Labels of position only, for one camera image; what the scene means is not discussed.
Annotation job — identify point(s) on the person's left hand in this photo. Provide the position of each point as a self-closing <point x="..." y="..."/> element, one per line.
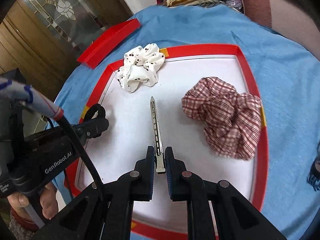
<point x="48" y="202"/>

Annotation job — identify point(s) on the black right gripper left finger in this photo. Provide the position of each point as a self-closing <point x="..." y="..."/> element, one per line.
<point x="89" y="216"/>

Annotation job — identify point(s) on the red box lid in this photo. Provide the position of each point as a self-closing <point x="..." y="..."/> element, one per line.
<point x="106" y="42"/>

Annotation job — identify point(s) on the blue bed sheet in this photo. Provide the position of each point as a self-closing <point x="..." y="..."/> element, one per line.
<point x="288" y="79"/>

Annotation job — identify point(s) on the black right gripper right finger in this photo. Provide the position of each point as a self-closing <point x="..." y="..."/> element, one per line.
<point x="215" y="210"/>

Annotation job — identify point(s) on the red checkered scrunchie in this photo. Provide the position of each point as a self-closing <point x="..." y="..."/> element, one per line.
<point x="233" y="121"/>

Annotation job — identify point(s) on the pink folded blanket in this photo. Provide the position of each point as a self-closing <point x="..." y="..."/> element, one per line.
<point x="287" y="17"/>

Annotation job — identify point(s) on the wooden glass door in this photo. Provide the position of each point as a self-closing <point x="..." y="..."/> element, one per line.
<point x="44" y="38"/>

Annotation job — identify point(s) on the black hair claw clip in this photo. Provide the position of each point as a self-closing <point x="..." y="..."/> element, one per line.
<point x="314" y="174"/>

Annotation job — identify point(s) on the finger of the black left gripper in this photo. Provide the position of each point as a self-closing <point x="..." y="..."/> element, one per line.
<point x="93" y="125"/>

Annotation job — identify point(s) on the silver hair clip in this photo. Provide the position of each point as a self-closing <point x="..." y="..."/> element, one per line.
<point x="159" y="153"/>

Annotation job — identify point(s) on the red white tray box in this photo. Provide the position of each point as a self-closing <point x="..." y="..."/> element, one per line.
<point x="129" y="133"/>

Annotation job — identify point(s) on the white dotted scrunchie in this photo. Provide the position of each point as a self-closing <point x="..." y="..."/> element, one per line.
<point x="140" y="67"/>

